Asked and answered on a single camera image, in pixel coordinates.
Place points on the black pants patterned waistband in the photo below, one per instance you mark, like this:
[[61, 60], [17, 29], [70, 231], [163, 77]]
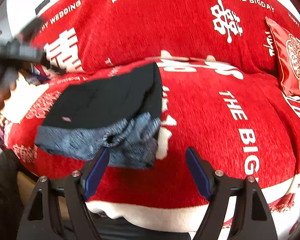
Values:
[[121, 113]]

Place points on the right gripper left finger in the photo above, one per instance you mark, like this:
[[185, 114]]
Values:
[[42, 217]]

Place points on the red embroidered cushion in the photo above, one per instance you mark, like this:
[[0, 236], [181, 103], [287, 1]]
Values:
[[287, 47]]

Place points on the cream folded cloth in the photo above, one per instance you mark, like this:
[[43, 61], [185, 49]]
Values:
[[22, 99]]

